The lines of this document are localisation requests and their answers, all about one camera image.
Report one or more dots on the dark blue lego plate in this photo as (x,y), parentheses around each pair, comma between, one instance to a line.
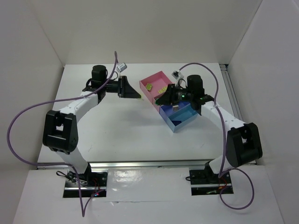
(176,122)

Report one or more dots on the aluminium front rail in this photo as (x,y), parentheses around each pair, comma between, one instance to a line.
(147,164)

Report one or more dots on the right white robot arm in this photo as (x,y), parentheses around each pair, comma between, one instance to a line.
(241,141)

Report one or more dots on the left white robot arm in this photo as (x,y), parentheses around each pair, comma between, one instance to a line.
(61,127)

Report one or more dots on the small grey white block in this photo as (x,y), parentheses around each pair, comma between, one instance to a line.
(175,107)

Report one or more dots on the small pink container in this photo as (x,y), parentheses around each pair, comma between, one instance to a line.
(157,106)

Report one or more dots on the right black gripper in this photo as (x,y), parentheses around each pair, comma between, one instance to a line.
(172,94)

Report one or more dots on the light blue container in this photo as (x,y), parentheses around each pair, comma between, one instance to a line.
(186,115)

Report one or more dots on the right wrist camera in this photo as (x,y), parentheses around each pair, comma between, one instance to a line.
(178,76)

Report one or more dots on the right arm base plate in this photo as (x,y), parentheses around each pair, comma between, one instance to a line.
(201,184)

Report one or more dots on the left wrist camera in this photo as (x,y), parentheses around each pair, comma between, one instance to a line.
(121,67)

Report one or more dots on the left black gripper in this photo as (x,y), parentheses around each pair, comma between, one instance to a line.
(120,87)

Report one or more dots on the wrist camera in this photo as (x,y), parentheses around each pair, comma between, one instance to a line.
(178,76)
(121,67)

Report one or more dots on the aluminium side rail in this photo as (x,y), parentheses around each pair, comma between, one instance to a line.
(230,103)

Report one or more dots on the dark blue container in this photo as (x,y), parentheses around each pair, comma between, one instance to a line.
(167,110)

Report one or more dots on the large pink container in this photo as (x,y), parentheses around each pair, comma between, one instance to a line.
(158,80)

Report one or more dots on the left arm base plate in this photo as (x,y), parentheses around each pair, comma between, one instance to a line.
(97,186)

